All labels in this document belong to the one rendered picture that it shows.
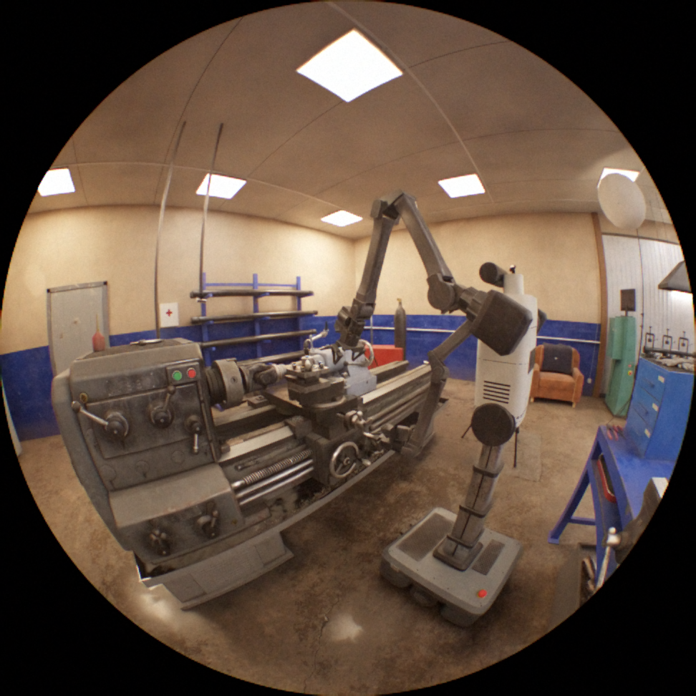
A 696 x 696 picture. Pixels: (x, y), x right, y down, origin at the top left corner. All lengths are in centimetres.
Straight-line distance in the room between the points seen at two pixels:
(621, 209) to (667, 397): 272
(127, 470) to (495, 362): 131
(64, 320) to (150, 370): 353
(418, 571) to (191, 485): 107
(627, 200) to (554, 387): 295
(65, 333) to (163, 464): 354
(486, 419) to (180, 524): 115
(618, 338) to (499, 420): 379
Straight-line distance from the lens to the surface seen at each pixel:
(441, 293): 65
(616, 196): 370
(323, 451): 124
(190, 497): 104
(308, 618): 151
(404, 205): 81
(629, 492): 113
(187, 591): 160
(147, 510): 105
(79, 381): 98
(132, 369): 94
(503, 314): 59
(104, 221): 459
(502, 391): 79
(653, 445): 140
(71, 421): 104
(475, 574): 139
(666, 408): 135
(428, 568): 136
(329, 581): 159
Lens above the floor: 142
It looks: 8 degrees down
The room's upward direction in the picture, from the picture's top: 1 degrees counter-clockwise
